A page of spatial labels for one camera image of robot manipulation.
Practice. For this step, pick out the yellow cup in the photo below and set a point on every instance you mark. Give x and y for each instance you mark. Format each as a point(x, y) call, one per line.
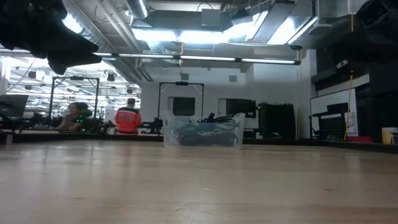
point(388, 136)

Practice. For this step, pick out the long ceiling light bar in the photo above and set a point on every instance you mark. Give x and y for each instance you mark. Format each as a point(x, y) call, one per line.
point(205, 58)

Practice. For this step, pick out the whiteboard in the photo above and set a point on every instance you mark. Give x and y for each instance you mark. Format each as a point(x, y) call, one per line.
point(320, 105)

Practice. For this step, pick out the dark computer monitor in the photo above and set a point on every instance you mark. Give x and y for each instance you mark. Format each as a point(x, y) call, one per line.
point(12, 105)

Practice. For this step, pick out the black aluminium table frame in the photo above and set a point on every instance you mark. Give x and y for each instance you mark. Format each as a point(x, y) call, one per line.
point(280, 141)

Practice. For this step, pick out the black perforated cart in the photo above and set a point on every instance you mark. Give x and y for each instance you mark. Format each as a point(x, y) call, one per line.
point(334, 126)

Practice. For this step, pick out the red flat object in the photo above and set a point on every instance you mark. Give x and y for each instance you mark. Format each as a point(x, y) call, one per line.
point(360, 139)

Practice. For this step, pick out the person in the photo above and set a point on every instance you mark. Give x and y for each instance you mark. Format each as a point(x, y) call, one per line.
point(73, 118)
point(127, 119)

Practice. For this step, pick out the clear plastic container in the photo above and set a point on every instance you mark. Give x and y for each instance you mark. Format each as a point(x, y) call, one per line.
point(168, 137)

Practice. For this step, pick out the black cabinet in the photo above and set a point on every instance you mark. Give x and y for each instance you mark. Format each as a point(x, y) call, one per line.
point(276, 121)

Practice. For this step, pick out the black robot rig frame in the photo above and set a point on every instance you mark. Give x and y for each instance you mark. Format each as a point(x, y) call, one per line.
point(159, 99)
point(51, 99)

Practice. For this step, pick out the silver ventilation duct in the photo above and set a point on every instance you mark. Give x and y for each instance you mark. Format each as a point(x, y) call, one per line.
point(138, 7)

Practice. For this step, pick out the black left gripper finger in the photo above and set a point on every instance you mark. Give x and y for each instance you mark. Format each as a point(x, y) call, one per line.
point(71, 63)
point(76, 45)

